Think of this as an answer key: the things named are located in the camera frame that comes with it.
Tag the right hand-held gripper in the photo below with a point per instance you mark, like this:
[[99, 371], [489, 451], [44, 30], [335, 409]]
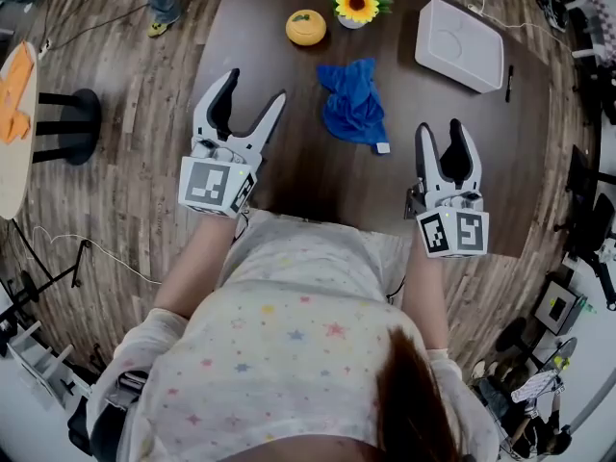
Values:
[[457, 231]]

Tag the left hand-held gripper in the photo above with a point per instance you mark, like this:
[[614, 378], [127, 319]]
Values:
[[209, 183]]

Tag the blue towel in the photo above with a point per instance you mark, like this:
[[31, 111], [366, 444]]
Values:
[[353, 104]]

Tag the person's right forearm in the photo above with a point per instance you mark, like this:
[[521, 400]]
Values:
[[426, 301]]

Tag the person's left forearm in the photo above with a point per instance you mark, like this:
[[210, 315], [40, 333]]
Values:
[[197, 267]]

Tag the black marker pen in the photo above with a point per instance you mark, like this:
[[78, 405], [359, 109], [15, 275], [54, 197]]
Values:
[[509, 84]]

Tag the orange fruit-shaped container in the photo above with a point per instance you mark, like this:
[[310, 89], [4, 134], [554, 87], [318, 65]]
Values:
[[305, 29]]

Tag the white plastic box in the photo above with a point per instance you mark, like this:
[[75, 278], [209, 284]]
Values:
[[457, 46]]

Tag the potted artificial sunflower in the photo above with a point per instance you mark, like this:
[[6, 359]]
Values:
[[357, 3]]

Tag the grey box with black square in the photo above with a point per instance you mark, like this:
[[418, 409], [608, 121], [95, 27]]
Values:
[[558, 308]]

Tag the black round stool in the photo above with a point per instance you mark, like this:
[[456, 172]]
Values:
[[512, 337]]

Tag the white power strip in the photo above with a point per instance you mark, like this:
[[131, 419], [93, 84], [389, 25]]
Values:
[[44, 50]]

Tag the checkered cloth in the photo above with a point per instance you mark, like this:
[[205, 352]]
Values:
[[604, 22]]

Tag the orange cloth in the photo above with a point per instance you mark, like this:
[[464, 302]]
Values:
[[12, 94]]

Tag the black metal stand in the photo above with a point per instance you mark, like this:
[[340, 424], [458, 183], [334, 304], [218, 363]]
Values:
[[62, 272]]

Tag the round white side table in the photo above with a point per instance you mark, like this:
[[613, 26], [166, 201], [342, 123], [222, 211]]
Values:
[[12, 176]]

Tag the skateboard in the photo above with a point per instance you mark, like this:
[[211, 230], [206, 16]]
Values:
[[546, 378]]

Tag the white star-print shirt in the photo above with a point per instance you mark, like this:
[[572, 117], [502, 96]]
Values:
[[289, 354]]

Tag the white wooden rack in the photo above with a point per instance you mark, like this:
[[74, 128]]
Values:
[[36, 359]]

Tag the black equipment frame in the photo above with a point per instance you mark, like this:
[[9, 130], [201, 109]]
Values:
[[584, 219]]

